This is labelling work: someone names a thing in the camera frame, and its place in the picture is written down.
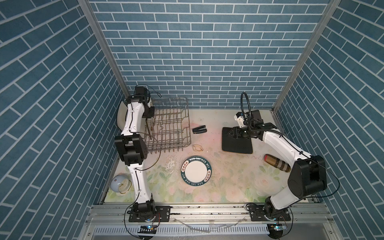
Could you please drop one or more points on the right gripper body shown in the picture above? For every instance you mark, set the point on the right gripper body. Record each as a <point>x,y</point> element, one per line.
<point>245,132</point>

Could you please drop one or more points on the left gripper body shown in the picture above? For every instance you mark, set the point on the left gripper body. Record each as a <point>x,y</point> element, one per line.
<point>149,112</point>

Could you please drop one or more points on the black square plate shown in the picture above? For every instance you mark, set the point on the black square plate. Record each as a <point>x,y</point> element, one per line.
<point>233,142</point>

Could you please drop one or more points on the white square plate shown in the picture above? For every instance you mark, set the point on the white square plate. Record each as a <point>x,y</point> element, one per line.
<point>121,115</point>

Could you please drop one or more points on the floral square plate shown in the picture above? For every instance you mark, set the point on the floral square plate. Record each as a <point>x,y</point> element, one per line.
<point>150,128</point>

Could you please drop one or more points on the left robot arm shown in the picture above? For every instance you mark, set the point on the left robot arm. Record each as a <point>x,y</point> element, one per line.
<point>133,150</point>

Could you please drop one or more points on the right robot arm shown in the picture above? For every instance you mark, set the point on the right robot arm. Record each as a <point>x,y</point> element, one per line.
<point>308,173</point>

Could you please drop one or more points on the brown striped cylinder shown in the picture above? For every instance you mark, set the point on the brown striped cylinder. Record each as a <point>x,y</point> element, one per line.
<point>277,163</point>

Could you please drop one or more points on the black stapler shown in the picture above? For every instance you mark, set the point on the black stapler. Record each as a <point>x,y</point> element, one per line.
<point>199,130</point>

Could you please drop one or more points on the white round bowl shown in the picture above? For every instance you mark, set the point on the white round bowl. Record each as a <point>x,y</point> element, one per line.
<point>120,184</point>

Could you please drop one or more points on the right base circuit board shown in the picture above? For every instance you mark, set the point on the right base circuit board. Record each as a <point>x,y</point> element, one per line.
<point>276,228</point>

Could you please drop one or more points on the base circuit board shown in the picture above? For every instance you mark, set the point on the base circuit board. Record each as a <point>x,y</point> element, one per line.
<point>276,228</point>
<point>147,230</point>

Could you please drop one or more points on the left base circuit board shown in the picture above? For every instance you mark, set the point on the left base circuit board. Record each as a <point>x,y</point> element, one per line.
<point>147,230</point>

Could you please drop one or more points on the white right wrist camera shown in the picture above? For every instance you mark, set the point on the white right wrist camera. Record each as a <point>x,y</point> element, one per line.
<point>239,117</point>

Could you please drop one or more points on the grey wire dish rack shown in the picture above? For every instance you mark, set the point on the grey wire dish rack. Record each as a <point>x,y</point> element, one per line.
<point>172,125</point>

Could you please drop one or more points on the white cable duct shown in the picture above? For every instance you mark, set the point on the white cable duct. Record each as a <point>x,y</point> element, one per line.
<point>181,230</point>

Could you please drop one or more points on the aluminium mounting rail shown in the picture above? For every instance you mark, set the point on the aluminium mounting rail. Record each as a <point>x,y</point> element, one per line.
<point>304,221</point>

